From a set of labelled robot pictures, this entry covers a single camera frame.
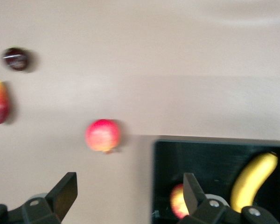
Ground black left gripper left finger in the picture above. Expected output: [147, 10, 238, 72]
[0, 172, 78, 224]

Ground red pomegranate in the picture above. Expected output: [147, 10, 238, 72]
[84, 119, 121, 155]

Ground black plastic box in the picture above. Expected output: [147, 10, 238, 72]
[151, 136, 280, 224]

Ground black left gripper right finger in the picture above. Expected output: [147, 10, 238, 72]
[177, 172, 280, 224]

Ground dark purple mangosteen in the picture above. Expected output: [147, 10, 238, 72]
[1, 47, 35, 71]

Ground yellow banana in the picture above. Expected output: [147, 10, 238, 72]
[230, 151, 279, 214]

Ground red yellow apple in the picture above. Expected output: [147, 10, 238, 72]
[169, 183, 190, 219]

